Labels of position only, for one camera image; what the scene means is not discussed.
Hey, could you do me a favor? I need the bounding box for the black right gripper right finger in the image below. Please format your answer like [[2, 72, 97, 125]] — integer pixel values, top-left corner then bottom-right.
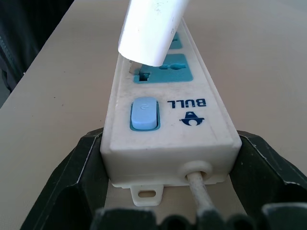
[[227, 130, 307, 230]]

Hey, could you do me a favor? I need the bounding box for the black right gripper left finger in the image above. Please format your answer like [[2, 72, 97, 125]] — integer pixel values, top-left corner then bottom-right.
[[20, 127, 111, 230]]

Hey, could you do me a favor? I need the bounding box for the white power strip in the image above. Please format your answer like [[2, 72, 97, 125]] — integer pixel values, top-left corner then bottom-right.
[[100, 18, 242, 207]]

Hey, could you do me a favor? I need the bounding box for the white charger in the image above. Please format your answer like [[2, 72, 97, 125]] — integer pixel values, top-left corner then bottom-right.
[[117, 0, 193, 67]]

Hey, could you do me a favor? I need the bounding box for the white power strip cable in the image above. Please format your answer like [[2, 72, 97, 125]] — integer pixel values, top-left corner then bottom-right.
[[187, 170, 218, 212]]

